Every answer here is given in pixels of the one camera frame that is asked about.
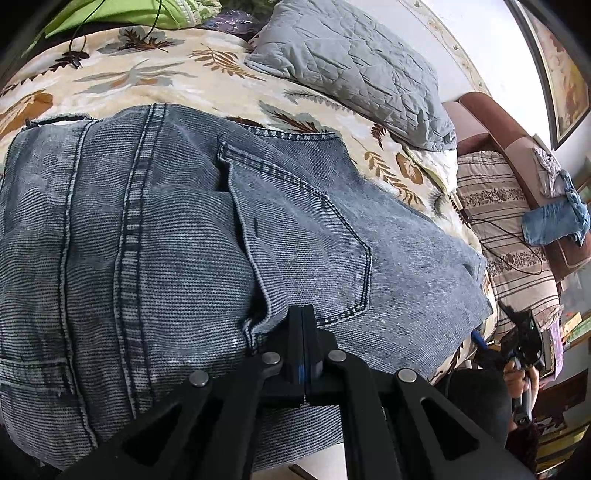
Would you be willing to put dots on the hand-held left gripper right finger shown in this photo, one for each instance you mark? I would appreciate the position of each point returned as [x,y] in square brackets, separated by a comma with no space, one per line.
[311,364]

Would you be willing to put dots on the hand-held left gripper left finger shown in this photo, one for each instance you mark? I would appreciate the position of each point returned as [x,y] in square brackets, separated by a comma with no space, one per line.
[297,362]

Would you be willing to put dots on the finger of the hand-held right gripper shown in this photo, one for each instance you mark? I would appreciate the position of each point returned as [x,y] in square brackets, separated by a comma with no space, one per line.
[479,340]
[508,314]

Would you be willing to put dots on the blue denim pants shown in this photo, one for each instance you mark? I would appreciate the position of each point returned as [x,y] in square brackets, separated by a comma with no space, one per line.
[161,230]

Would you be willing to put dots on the person's right hand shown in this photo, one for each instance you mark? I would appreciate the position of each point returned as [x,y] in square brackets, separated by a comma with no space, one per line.
[510,376]

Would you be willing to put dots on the stack of papers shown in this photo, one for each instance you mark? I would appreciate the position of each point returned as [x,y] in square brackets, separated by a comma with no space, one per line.
[575,330]

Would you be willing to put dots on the person's black clothing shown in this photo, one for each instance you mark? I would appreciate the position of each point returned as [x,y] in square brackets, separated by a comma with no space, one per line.
[471,401]

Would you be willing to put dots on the small blue denim garment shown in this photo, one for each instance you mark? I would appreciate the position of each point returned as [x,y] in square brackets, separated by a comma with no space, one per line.
[549,221]

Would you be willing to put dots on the person's dark red clothing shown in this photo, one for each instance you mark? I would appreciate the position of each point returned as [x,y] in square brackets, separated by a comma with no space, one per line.
[524,445]

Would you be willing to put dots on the striped patterned sofa cover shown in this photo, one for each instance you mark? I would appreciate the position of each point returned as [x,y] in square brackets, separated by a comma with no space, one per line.
[489,184]

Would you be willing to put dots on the grey crumpled cloth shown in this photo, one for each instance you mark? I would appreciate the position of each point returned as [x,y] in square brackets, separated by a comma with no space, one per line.
[547,166]

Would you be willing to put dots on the brown sofa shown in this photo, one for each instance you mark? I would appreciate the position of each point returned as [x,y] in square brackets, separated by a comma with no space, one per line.
[489,115]

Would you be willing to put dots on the grey quilted pillow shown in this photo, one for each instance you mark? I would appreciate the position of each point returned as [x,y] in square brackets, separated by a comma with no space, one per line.
[351,60]

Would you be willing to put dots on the leaf print blanket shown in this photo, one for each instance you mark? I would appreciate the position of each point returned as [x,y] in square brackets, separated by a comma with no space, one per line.
[152,78]

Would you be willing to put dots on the purple cloth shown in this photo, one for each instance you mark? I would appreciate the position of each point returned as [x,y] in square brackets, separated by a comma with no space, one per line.
[233,23]

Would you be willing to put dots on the framed wall picture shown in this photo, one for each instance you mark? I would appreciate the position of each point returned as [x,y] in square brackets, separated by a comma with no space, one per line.
[563,69]

